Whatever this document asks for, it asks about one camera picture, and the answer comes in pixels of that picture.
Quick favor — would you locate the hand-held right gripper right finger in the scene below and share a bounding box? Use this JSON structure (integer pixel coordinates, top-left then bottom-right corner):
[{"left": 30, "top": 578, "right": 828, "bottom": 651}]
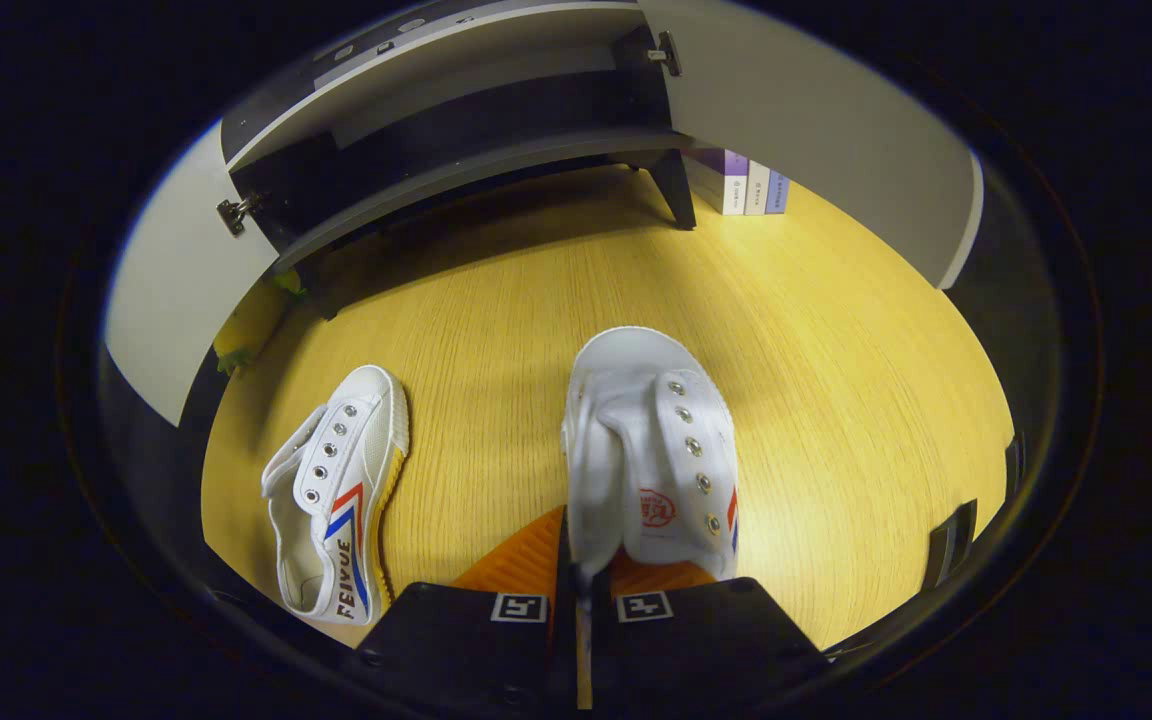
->
[{"left": 591, "top": 550, "right": 832, "bottom": 713}]

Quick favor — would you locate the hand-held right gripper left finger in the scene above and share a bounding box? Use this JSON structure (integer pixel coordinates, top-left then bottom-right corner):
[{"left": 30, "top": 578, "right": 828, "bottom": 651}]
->
[{"left": 351, "top": 505, "right": 577, "bottom": 713}]

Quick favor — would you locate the white canvas shoe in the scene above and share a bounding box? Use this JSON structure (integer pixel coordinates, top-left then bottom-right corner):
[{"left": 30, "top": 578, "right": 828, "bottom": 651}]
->
[
  {"left": 561, "top": 326, "right": 740, "bottom": 583},
  {"left": 261, "top": 365, "right": 411, "bottom": 627}
]

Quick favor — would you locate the light grey cabinet door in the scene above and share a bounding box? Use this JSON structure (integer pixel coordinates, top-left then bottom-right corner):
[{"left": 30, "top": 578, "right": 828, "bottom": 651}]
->
[
  {"left": 101, "top": 120, "right": 282, "bottom": 429},
  {"left": 636, "top": 0, "right": 985, "bottom": 291}
]

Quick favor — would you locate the grey shoe cabinet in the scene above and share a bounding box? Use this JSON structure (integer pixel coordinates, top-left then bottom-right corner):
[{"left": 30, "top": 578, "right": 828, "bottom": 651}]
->
[{"left": 221, "top": 0, "right": 697, "bottom": 321}]

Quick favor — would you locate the yellow plush toy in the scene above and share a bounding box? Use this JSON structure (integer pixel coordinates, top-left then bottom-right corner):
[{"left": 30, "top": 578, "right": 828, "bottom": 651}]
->
[{"left": 213, "top": 270, "right": 307, "bottom": 376}]

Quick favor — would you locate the black backdrop cloth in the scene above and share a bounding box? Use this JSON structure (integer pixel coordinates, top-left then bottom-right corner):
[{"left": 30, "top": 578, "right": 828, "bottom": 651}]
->
[{"left": 91, "top": 130, "right": 1072, "bottom": 651}]

